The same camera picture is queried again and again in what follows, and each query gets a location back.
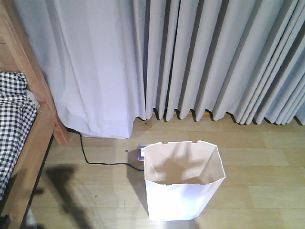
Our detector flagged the white plastic trash bin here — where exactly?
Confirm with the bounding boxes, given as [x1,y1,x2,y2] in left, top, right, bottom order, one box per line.
[143,140,226,221]

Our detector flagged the grey pleated curtain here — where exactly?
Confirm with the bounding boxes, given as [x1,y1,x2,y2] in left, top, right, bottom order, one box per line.
[14,0,305,138]

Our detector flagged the black white checkered bedding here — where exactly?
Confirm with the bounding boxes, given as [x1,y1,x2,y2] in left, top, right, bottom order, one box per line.
[0,72,37,199]

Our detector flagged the black object bottom left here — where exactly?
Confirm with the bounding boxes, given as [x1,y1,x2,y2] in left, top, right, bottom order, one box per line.
[0,215,10,229]

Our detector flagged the black socket power cord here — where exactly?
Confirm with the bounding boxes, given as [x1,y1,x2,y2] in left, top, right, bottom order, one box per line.
[68,127,145,172]

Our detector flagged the wooden bed frame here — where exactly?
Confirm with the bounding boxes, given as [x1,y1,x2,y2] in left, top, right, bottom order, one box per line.
[0,0,69,229]

